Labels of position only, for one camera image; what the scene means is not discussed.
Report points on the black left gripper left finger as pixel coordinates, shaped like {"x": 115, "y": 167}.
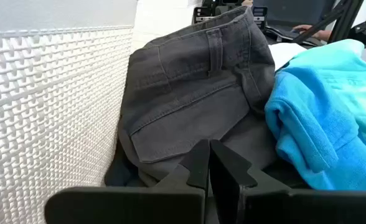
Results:
{"x": 124, "y": 205}

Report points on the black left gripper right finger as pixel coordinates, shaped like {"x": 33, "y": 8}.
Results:
{"x": 295, "y": 208}

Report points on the dark grey trousers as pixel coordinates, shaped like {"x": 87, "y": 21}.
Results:
{"x": 186, "y": 93}

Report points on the turquoise blue shirt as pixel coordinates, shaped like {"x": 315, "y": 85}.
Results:
{"x": 326, "y": 124}

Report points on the dark grey screen panel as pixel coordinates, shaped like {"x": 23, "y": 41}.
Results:
{"x": 295, "y": 11}

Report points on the person's hand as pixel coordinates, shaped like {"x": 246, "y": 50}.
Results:
{"x": 304, "y": 29}

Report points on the white perforated plastic basket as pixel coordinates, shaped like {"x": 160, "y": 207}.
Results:
{"x": 46, "y": 109}

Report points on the black aluminium table frame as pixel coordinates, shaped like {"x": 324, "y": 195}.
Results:
{"x": 345, "y": 18}

